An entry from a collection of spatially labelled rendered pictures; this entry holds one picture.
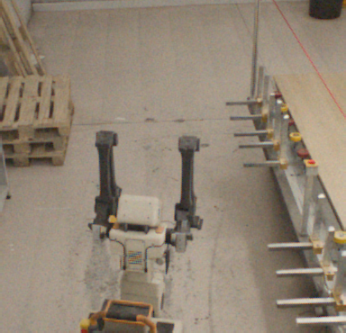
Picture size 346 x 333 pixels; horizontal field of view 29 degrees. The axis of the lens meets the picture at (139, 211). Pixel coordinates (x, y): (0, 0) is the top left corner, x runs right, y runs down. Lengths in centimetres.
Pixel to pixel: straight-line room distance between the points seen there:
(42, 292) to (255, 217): 190
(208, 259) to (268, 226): 68
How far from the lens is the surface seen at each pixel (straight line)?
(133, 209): 339
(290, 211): 458
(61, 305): 490
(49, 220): 578
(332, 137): 511
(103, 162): 349
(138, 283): 363
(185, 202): 348
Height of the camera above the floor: 322
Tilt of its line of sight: 34 degrees down
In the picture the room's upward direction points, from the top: 3 degrees counter-clockwise
